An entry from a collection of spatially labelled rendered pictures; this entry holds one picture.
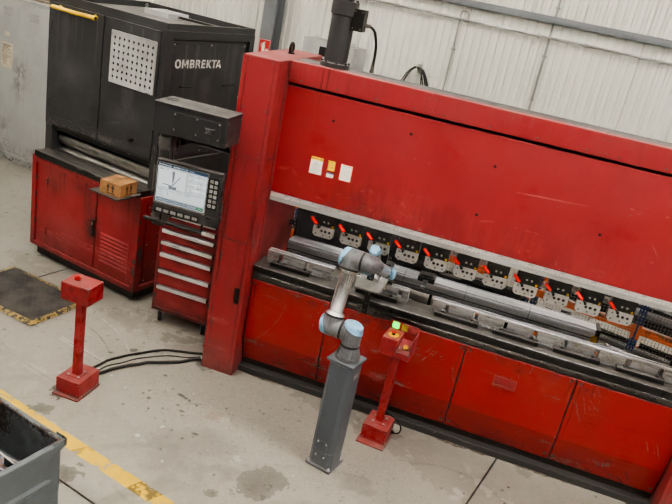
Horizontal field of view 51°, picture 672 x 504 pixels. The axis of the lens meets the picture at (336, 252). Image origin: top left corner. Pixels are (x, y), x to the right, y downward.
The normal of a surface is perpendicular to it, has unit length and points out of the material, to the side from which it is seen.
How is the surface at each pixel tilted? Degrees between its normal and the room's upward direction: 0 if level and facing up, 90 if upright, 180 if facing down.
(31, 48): 90
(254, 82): 90
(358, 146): 90
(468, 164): 90
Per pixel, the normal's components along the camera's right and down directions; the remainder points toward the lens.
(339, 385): -0.50, 0.22
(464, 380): -0.29, 0.30
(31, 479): 0.84, 0.33
